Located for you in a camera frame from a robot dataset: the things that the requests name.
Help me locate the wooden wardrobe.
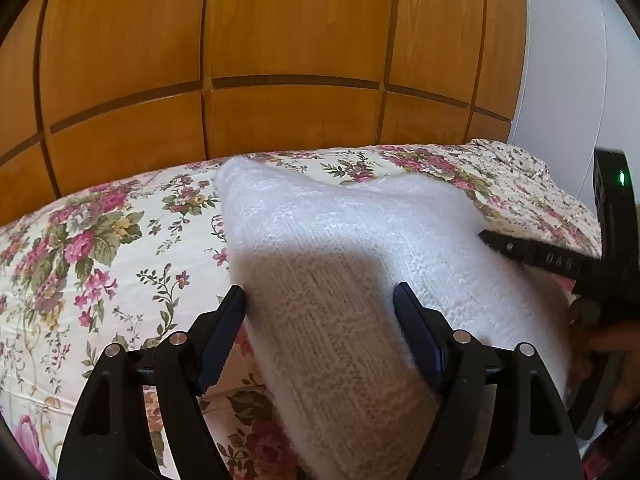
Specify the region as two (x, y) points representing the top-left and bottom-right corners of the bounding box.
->
(0, 0), (528, 226)

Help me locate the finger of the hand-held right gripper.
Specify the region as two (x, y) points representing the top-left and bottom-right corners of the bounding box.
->
(478, 230), (604, 282)

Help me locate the white knit sweater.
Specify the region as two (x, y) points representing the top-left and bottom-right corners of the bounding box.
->
(214, 156), (581, 480)

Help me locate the person's right hand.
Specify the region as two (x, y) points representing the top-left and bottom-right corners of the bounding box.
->
(570, 302), (640, 411)

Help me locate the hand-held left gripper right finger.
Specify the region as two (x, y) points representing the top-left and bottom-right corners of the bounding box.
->
(393, 282), (584, 480)

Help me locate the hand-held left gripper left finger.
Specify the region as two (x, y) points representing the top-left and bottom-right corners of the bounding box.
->
(56, 285), (247, 480)

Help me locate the floral bedspread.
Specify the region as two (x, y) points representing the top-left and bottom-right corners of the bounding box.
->
(0, 144), (603, 480)

